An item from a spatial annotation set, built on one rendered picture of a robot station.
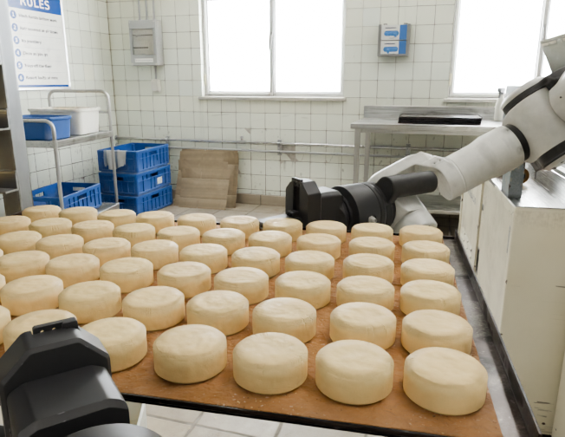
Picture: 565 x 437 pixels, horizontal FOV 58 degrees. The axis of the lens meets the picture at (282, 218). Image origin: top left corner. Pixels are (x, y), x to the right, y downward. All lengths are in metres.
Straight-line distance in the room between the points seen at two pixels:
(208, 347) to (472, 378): 0.17
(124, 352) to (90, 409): 0.10
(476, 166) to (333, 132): 4.03
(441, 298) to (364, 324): 0.08
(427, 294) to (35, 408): 0.30
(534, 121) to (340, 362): 0.61
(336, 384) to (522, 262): 1.41
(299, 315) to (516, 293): 1.39
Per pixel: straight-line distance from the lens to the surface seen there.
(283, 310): 0.40
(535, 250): 1.71
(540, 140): 0.87
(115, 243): 0.59
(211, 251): 0.54
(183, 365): 0.35
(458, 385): 0.33
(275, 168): 5.04
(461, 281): 0.55
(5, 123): 0.86
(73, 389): 0.29
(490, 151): 0.86
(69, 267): 0.53
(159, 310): 0.42
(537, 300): 1.77
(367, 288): 0.45
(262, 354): 0.35
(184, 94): 5.34
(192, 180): 5.14
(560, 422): 1.90
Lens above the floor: 1.19
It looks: 15 degrees down
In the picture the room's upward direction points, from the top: straight up
